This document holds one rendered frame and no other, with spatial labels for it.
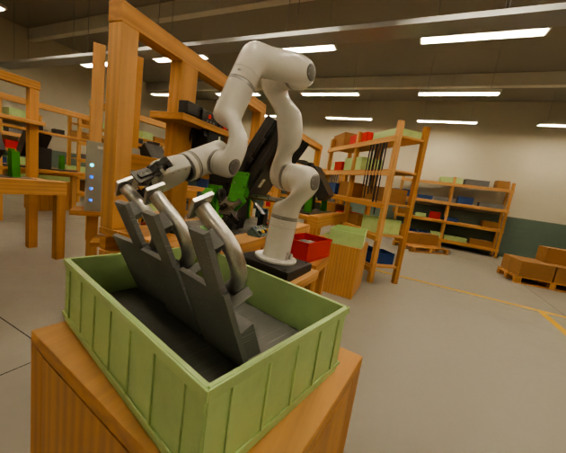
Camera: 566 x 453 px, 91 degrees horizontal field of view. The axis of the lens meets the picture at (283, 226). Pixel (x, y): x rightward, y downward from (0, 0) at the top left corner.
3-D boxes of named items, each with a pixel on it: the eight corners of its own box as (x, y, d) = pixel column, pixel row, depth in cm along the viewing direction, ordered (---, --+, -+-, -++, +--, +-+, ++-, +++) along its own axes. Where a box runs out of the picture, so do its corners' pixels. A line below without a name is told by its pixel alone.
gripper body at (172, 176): (173, 168, 84) (140, 181, 76) (182, 146, 77) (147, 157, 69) (190, 186, 84) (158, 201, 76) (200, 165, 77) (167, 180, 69)
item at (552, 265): (562, 284, 582) (572, 250, 571) (591, 297, 506) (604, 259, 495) (496, 271, 615) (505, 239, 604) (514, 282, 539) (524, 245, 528)
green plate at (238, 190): (247, 206, 188) (254, 176, 190) (242, 203, 180) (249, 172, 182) (232, 203, 192) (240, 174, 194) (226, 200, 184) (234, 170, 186)
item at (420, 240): (426, 247, 821) (429, 233, 815) (448, 254, 745) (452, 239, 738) (392, 244, 789) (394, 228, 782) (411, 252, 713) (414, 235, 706)
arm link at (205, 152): (207, 182, 82) (185, 174, 86) (235, 167, 92) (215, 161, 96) (202, 155, 78) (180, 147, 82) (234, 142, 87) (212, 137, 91)
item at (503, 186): (497, 258, 813) (517, 182, 780) (384, 235, 941) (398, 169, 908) (491, 255, 862) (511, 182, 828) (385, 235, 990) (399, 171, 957)
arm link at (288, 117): (293, 198, 115) (266, 190, 125) (311, 189, 123) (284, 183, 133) (284, 57, 92) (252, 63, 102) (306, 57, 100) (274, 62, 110)
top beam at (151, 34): (265, 115, 263) (266, 105, 262) (121, 20, 125) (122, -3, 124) (257, 114, 267) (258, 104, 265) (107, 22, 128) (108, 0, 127)
